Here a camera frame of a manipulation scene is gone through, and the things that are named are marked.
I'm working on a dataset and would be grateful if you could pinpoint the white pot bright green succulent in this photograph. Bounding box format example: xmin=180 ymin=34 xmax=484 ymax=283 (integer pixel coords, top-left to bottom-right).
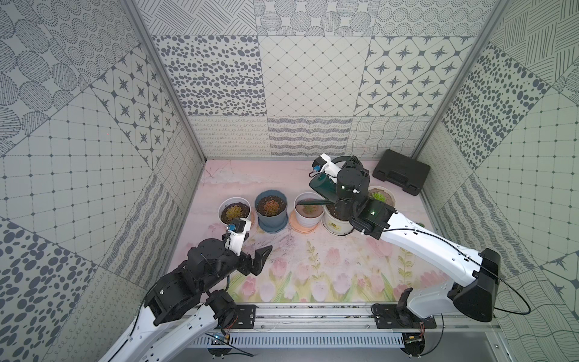
xmin=369 ymin=186 xmax=396 ymax=208

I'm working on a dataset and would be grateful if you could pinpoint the dark green watering can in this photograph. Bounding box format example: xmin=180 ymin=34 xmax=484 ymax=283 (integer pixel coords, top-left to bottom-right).
xmin=300 ymin=155 xmax=360 ymax=205

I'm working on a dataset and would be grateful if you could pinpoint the blue-grey pot red succulent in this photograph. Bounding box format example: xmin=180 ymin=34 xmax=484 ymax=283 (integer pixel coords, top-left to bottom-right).
xmin=255 ymin=189 xmax=289 ymax=234

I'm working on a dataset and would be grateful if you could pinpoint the white pot yellow-brown succulent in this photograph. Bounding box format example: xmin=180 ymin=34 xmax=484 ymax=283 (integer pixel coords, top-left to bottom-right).
xmin=218 ymin=197 xmax=255 ymax=232

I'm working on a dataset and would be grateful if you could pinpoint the white pot pink succulent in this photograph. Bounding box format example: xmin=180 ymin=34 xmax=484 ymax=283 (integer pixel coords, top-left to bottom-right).
xmin=289 ymin=192 xmax=324 ymax=234

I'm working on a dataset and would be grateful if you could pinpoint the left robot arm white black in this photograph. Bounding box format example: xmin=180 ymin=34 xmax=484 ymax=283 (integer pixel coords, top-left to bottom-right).
xmin=101 ymin=238 xmax=273 ymax=361

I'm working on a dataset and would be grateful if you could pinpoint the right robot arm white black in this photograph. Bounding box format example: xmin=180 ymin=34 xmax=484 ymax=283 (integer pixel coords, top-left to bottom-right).
xmin=324 ymin=156 xmax=501 ymax=324

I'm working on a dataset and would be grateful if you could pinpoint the large white pot green succulent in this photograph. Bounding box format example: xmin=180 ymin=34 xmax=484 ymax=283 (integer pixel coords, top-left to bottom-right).
xmin=322 ymin=205 xmax=354 ymax=237

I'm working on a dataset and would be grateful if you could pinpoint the black plastic tool case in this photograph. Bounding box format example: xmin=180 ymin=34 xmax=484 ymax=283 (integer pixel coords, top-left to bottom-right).
xmin=372 ymin=149 xmax=431 ymax=196

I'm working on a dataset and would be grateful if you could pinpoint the left small circuit board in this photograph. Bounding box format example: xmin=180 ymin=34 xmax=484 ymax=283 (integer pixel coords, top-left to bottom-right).
xmin=207 ymin=334 xmax=232 ymax=357

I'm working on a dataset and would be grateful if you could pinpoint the small circuit board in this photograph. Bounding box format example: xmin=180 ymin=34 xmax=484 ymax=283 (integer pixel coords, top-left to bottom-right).
xmin=207 ymin=334 xmax=232 ymax=357
xmin=401 ymin=333 xmax=425 ymax=357

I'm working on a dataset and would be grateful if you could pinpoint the right small circuit board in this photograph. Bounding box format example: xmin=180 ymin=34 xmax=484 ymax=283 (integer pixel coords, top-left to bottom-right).
xmin=401 ymin=333 xmax=425 ymax=357

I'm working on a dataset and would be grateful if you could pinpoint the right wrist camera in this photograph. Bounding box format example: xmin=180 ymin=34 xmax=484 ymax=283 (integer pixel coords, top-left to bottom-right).
xmin=309 ymin=154 xmax=342 ymax=182

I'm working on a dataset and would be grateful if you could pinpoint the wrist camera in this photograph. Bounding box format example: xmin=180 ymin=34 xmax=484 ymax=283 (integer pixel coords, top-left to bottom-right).
xmin=309 ymin=154 xmax=342 ymax=182
xmin=224 ymin=218 xmax=252 ymax=256

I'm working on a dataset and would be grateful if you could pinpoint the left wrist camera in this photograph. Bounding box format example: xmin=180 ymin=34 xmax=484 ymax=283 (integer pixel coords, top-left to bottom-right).
xmin=224 ymin=218 xmax=252 ymax=256

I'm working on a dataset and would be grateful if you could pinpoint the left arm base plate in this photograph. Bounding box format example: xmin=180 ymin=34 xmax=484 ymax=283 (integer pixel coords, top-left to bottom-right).
xmin=218 ymin=305 xmax=257 ymax=330

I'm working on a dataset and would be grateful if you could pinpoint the aluminium mounting rail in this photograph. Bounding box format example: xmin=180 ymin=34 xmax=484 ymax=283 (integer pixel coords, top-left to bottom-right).
xmin=130 ymin=300 xmax=492 ymax=333

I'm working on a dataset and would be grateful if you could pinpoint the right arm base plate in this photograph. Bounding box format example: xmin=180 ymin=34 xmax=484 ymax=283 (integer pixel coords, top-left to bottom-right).
xmin=370 ymin=303 xmax=437 ymax=330

